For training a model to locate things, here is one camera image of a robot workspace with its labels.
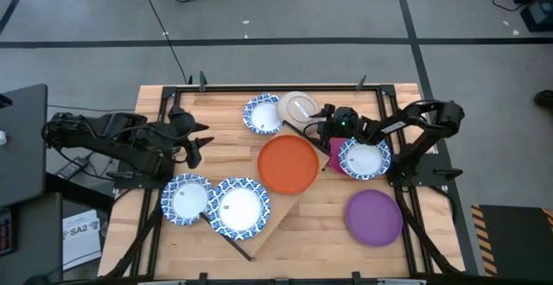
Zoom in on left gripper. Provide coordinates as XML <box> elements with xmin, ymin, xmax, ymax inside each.
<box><xmin>168</xmin><ymin>104</ymin><xmax>216</xmax><ymax>170</ymax></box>

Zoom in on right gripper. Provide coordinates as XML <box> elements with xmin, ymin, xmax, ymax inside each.
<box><xmin>309</xmin><ymin>103</ymin><xmax>362</xmax><ymax>148</ymax></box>

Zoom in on pink plastic plate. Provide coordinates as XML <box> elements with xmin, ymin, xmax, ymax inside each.
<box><xmin>327</xmin><ymin>136</ymin><xmax>352</xmax><ymax>176</ymax></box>

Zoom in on beige plate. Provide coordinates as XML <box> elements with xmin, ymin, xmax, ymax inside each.
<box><xmin>276</xmin><ymin>91</ymin><xmax>321</xmax><ymax>133</ymax></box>

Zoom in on blue patterned paper plate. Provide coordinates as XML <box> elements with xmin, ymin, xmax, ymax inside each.
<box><xmin>160</xmin><ymin>173</ymin><xmax>215</xmax><ymax>227</ymax></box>
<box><xmin>242</xmin><ymin>92</ymin><xmax>284</xmax><ymax>136</ymax></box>
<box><xmin>206</xmin><ymin>177</ymin><xmax>272</xmax><ymax>241</ymax></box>
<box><xmin>337</xmin><ymin>136</ymin><xmax>392</xmax><ymax>181</ymax></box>

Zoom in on orange bowl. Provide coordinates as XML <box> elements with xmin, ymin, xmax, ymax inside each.
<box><xmin>257</xmin><ymin>134</ymin><xmax>321</xmax><ymax>195</ymax></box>

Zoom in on wooden shelf with black legs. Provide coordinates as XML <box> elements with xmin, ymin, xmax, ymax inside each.
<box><xmin>199</xmin><ymin>119</ymin><xmax>332</xmax><ymax>263</ymax></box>

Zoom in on purple plastic plate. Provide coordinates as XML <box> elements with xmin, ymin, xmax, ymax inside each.
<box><xmin>345</xmin><ymin>189</ymin><xmax>404</xmax><ymax>248</ymax></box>

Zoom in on black power adapter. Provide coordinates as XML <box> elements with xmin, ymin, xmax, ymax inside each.
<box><xmin>54</xmin><ymin>156</ymin><xmax>90</xmax><ymax>181</ymax></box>

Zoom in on white printed paper sheet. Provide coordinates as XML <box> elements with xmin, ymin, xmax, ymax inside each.
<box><xmin>62</xmin><ymin>209</ymin><xmax>103</xmax><ymax>271</ymax></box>

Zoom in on dark grey cabinet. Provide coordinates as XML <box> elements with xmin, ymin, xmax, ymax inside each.
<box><xmin>0</xmin><ymin>192</ymin><xmax>64</xmax><ymax>285</ymax></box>

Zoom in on person's shoe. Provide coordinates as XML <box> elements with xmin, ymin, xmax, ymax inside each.
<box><xmin>534</xmin><ymin>89</ymin><xmax>553</xmax><ymax>109</ymax></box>

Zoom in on hazard striped black mat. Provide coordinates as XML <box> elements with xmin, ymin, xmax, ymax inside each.
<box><xmin>470</xmin><ymin>204</ymin><xmax>553</xmax><ymax>277</ymax></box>

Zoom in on black metal table frame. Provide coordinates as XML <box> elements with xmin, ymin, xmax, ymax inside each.
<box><xmin>105</xmin><ymin>72</ymin><xmax>466</xmax><ymax>285</ymax></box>

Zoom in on black floor cable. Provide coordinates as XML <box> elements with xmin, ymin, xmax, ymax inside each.
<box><xmin>138</xmin><ymin>0</ymin><xmax>190</xmax><ymax>84</ymax></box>

